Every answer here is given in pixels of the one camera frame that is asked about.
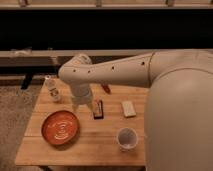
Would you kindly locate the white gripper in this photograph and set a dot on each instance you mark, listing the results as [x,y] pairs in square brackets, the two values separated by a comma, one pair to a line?
[82,94]

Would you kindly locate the red pepper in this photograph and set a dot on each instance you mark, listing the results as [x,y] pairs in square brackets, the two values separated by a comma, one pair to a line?
[106,88]

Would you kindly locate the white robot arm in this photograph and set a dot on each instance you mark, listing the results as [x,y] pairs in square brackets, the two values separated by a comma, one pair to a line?
[178,116]

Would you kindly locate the wooden table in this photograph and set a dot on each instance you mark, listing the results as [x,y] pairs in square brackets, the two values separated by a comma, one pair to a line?
[95,144]

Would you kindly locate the orange plate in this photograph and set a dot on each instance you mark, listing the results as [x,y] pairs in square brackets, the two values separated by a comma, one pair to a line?
[60,127]

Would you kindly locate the white sponge block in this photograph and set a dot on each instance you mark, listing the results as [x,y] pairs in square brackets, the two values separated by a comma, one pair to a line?
[128,109]

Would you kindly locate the white bottle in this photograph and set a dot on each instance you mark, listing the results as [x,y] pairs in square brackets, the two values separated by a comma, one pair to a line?
[53,91]

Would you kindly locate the white cup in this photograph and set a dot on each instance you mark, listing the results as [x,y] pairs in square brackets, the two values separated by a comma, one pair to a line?
[127,139]

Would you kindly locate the grey metal rail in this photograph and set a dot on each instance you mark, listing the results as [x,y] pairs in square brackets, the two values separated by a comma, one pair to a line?
[47,57]

